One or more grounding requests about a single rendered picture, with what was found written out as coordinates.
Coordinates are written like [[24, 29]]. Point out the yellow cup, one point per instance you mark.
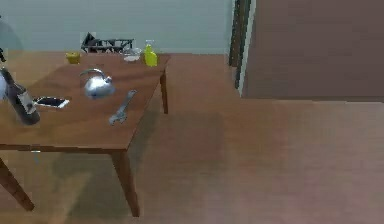
[[73, 57]]

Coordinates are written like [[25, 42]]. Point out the yellow spray bottle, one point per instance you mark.
[[150, 57]]

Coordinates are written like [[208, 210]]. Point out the silver metal kettle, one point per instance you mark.
[[98, 87]]

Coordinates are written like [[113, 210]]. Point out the clear glass bowl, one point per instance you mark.
[[131, 55]]

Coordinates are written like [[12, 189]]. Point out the white smartphone with black screen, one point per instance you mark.
[[51, 102]]

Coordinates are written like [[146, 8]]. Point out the brown wooden table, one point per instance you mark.
[[83, 123]]

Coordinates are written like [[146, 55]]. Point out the dark door frame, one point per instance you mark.
[[240, 43]]

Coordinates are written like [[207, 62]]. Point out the dark wine bottle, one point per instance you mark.
[[20, 100]]

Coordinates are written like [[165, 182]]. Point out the black metal rack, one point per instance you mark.
[[104, 44]]

